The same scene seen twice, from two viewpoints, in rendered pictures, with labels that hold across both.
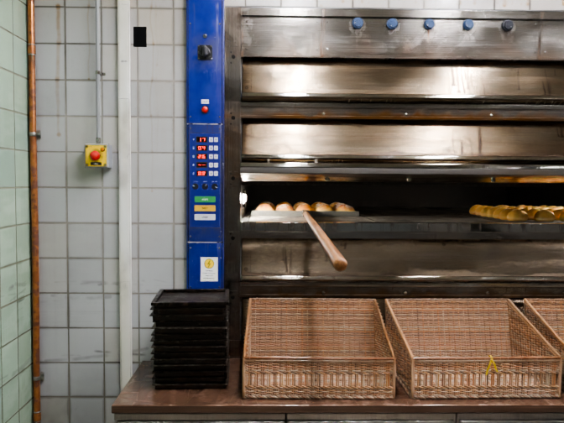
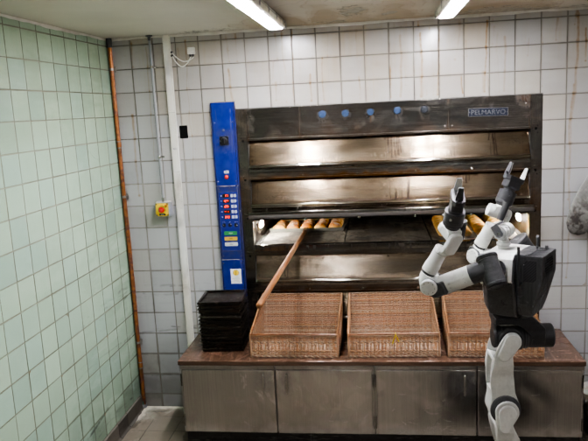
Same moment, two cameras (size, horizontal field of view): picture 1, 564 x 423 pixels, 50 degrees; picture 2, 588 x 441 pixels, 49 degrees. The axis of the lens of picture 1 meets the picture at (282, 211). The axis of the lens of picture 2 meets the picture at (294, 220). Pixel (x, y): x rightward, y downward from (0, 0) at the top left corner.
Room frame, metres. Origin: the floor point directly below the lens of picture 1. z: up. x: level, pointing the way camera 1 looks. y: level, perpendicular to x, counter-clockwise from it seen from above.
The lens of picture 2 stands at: (-1.56, -0.75, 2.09)
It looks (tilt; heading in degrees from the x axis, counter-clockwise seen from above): 10 degrees down; 9
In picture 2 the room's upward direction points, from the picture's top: 3 degrees counter-clockwise
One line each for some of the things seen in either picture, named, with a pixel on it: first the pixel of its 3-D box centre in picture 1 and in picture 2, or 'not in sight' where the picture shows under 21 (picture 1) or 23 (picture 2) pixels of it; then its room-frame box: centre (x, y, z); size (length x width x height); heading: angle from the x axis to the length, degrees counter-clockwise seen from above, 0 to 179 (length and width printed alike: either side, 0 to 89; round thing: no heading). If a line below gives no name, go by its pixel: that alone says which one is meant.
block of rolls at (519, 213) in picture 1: (532, 211); (468, 224); (3.08, -1.29, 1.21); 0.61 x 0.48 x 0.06; 1
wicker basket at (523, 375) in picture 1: (465, 343); (391, 322); (2.36, -0.73, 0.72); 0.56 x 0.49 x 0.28; 92
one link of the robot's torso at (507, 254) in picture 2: not in sight; (516, 276); (1.44, -1.32, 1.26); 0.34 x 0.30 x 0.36; 150
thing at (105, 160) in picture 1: (98, 155); (164, 208); (2.55, 0.78, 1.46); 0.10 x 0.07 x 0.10; 91
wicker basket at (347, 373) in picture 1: (315, 343); (297, 323); (2.34, -0.14, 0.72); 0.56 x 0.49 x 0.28; 90
